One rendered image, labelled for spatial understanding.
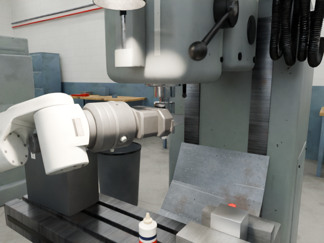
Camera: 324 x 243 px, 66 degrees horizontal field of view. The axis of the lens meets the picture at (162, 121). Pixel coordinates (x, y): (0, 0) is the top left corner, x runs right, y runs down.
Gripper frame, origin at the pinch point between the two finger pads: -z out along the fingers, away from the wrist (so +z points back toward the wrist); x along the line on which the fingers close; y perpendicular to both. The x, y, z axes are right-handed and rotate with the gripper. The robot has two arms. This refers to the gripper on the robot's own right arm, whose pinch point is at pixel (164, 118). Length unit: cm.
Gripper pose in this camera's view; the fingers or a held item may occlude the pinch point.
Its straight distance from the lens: 56.1
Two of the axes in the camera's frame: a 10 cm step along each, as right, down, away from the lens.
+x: -6.7, -1.3, 7.3
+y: -0.1, 9.9, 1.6
